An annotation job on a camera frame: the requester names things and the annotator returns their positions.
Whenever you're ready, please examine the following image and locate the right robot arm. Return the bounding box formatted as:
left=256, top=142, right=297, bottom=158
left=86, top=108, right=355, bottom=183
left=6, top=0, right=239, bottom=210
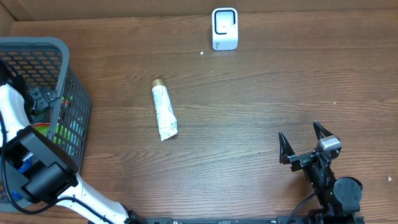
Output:
left=276, top=121, right=364, bottom=224

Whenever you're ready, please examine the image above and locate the green snack bag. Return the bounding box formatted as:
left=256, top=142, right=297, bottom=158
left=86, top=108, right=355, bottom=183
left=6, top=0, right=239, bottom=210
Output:
left=32, top=96, right=81, bottom=150

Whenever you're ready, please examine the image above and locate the blue snack packet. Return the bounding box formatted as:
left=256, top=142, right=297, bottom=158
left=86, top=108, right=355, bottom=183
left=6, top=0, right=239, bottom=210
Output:
left=12, top=152, right=33, bottom=201

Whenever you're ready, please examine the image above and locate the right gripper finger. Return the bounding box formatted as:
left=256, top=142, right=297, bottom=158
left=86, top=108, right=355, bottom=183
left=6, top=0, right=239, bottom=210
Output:
left=313, top=121, right=333, bottom=140
left=279, top=132, right=295, bottom=164

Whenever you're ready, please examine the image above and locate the white barcode scanner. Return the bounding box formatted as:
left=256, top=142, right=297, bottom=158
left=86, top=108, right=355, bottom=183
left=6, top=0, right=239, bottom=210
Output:
left=211, top=7, right=239, bottom=51

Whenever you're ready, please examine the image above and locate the grey plastic shopping basket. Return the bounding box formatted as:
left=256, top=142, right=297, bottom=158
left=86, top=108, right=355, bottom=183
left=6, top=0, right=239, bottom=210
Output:
left=1, top=37, right=91, bottom=212

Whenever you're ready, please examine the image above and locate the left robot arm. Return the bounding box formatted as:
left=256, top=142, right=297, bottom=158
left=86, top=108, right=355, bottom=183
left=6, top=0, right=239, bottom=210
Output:
left=1, top=64, right=142, bottom=223

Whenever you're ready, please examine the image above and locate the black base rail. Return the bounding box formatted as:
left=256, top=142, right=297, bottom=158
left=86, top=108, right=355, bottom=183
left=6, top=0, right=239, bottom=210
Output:
left=136, top=216, right=365, bottom=224

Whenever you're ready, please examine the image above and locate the white tube with gold cap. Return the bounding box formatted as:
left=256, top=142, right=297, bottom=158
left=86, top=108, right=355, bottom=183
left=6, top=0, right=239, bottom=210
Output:
left=152, top=79, right=178, bottom=141

